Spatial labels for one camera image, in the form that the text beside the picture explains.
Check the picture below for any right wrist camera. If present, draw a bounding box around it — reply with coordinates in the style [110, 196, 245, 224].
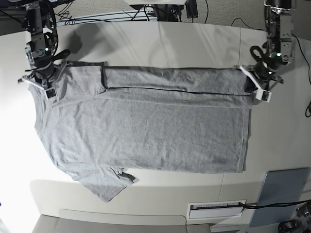
[45, 87, 57, 100]

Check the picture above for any aluminium extrusion profile dark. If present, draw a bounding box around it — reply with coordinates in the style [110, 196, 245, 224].
[185, 0, 198, 18]

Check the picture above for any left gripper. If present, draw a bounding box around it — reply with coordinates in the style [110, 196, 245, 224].
[234, 59, 283, 93]

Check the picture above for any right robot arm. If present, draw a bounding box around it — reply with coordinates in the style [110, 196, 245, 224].
[23, 0, 70, 88]

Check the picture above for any grey T-shirt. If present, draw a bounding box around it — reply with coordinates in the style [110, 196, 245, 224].
[29, 65, 252, 202]

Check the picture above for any black device bottom right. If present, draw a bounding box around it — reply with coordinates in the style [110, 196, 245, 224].
[278, 219, 301, 233]

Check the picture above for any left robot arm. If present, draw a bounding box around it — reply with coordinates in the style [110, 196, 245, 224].
[17, 0, 293, 100]

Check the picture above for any blue-grey board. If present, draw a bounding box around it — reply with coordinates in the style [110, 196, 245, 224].
[249, 167, 309, 227]

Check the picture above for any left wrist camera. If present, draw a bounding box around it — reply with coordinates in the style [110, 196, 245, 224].
[255, 88, 272, 102]

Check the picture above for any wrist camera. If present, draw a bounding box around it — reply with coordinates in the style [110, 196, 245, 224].
[45, 87, 57, 100]
[255, 88, 272, 102]

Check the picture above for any black cable on desk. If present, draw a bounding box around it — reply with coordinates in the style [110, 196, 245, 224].
[239, 200, 309, 210]

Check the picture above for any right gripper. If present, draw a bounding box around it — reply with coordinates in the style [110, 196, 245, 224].
[17, 59, 72, 91]

